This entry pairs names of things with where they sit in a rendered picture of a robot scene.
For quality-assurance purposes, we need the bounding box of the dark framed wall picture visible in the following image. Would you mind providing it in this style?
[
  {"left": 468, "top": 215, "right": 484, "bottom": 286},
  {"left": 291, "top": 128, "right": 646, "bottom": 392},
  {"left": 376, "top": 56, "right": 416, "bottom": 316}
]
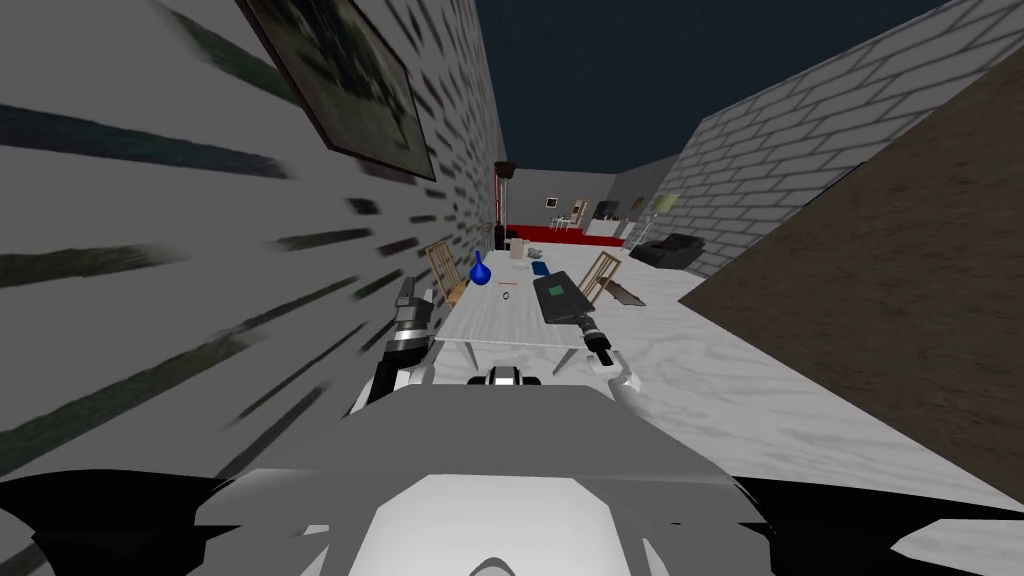
[{"left": 234, "top": 0, "right": 438, "bottom": 183}]

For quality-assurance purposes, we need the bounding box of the dark flat board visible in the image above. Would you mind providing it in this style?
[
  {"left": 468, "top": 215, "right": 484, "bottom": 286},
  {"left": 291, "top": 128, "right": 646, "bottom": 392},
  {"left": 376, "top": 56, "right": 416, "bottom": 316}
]
[{"left": 604, "top": 279, "right": 648, "bottom": 310}]

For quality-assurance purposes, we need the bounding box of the red rug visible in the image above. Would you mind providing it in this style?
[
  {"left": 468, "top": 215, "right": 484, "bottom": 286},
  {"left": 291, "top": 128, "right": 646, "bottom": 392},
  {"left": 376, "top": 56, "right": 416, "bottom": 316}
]
[{"left": 504, "top": 223, "right": 628, "bottom": 249}]

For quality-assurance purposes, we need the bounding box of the white table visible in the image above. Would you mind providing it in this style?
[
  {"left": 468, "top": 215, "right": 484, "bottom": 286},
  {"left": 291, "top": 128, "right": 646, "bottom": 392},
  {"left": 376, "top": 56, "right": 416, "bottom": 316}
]
[{"left": 434, "top": 247, "right": 619, "bottom": 377}]

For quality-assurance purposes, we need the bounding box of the black armchair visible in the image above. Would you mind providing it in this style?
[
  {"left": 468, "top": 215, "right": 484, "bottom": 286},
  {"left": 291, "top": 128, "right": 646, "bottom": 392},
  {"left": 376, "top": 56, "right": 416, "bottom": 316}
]
[{"left": 628, "top": 232, "right": 708, "bottom": 272}]

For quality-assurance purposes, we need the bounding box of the wooden chair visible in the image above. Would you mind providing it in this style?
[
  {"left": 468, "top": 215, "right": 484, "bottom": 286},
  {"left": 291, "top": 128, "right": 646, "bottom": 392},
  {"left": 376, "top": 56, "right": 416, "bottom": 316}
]
[
  {"left": 576, "top": 250, "right": 625, "bottom": 310},
  {"left": 424, "top": 239, "right": 470, "bottom": 310}
]

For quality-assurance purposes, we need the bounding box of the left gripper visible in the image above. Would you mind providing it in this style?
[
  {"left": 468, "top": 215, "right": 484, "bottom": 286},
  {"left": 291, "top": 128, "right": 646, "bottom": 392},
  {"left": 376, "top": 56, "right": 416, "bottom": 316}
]
[{"left": 395, "top": 275, "right": 438, "bottom": 326}]

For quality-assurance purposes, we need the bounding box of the floor lamp with pale shade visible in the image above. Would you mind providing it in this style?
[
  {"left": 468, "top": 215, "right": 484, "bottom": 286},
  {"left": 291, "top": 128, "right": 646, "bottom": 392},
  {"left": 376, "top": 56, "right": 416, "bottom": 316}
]
[{"left": 639, "top": 191, "right": 681, "bottom": 245}]

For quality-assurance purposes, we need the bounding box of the television on white stand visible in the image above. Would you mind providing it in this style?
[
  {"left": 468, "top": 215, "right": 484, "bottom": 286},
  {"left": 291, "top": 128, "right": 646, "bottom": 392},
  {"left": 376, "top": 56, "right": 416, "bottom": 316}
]
[{"left": 585, "top": 199, "right": 631, "bottom": 240}]

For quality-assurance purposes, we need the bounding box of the dark floor lamp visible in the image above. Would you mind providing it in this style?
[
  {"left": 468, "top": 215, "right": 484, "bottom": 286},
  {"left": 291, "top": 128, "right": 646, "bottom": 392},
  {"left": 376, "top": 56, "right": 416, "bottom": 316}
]
[{"left": 492, "top": 159, "right": 519, "bottom": 252}]

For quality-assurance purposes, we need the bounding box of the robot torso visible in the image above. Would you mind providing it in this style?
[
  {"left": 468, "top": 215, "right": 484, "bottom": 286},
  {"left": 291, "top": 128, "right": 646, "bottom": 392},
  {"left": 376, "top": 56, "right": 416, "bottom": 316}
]
[{"left": 191, "top": 363, "right": 773, "bottom": 576}]

